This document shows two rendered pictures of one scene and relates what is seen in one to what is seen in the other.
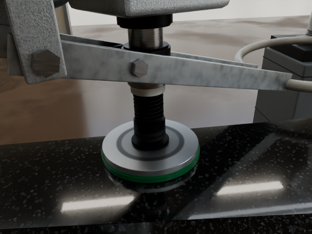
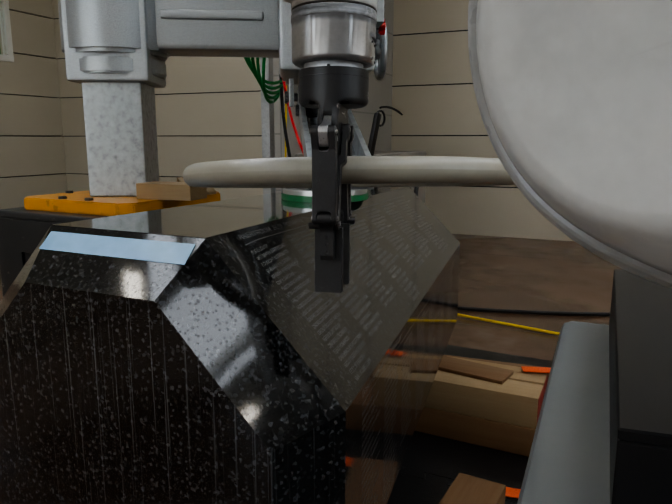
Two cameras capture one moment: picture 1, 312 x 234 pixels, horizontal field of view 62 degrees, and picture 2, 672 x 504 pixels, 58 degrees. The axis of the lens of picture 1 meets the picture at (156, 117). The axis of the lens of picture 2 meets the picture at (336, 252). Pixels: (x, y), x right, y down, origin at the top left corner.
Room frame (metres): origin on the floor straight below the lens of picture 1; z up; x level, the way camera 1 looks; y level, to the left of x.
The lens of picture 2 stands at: (1.27, -1.31, 0.97)
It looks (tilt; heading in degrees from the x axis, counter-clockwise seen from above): 11 degrees down; 119
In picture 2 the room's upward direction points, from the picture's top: straight up
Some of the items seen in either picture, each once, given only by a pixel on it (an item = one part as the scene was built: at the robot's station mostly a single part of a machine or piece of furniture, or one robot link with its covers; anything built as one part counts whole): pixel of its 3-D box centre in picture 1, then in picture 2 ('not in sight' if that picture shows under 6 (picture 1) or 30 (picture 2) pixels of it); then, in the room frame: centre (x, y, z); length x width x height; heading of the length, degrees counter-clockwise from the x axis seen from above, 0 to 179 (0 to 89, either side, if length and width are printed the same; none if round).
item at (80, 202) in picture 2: not in sight; (126, 198); (-0.41, 0.19, 0.76); 0.49 x 0.49 x 0.05; 2
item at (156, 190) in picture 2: not in sight; (171, 190); (-0.15, 0.15, 0.81); 0.20 x 0.10 x 0.05; 10
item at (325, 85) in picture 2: not in sight; (333, 113); (0.94, -0.73, 1.00); 0.08 x 0.07 x 0.09; 110
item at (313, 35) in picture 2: not in sight; (333, 42); (0.94, -0.73, 1.07); 0.09 x 0.09 x 0.06
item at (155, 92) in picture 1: (147, 81); not in sight; (0.50, 0.01, 0.99); 0.07 x 0.07 x 0.04
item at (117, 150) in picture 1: (150, 142); (325, 190); (0.50, 0.01, 0.84); 0.21 x 0.21 x 0.01
